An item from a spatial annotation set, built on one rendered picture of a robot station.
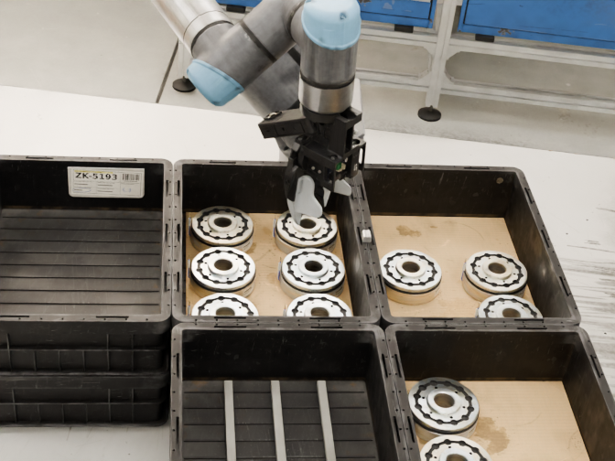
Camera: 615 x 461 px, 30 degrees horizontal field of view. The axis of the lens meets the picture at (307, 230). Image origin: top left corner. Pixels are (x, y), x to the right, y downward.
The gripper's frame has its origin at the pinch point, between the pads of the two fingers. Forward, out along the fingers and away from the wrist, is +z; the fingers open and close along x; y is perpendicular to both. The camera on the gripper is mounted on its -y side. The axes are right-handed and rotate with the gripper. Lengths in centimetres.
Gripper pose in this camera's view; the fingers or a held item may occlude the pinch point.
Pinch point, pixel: (307, 206)
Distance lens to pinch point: 172.3
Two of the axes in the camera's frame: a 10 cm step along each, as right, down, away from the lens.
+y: 7.6, 4.5, -4.7
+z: -0.5, 7.6, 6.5
